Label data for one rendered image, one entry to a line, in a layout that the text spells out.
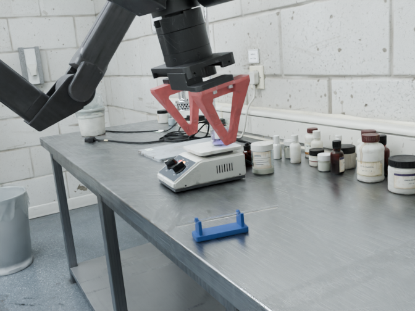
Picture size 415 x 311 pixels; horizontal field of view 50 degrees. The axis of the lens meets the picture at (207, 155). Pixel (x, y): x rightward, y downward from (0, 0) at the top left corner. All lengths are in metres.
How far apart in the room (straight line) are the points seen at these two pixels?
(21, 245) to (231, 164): 1.76
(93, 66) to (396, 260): 0.58
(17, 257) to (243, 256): 2.07
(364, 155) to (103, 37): 0.63
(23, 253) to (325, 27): 2.00
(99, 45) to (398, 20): 0.74
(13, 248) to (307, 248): 2.10
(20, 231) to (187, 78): 2.25
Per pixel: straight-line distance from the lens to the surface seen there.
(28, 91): 0.82
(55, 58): 3.48
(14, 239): 2.66
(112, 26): 0.86
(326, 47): 1.41
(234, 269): 0.70
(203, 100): 0.47
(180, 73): 0.49
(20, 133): 3.46
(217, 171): 1.12
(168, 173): 1.14
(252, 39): 1.71
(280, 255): 0.74
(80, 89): 0.80
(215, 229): 0.82
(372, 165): 1.09
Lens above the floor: 1.07
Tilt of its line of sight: 13 degrees down
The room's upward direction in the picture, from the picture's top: 5 degrees counter-clockwise
